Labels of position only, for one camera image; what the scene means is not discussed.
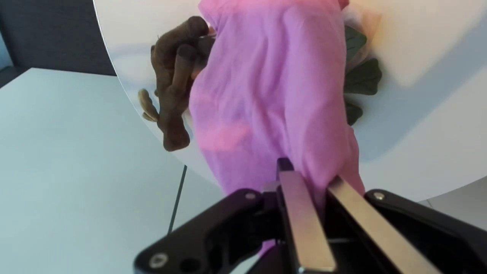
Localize brown plush toy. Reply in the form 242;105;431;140
137;14;217;154

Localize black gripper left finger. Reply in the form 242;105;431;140
275;156;338;274

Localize pink cloth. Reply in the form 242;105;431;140
187;0;367;256

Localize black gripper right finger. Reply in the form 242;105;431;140
326;174;444;274

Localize green plush leaf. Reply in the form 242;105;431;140
342;25;385;128

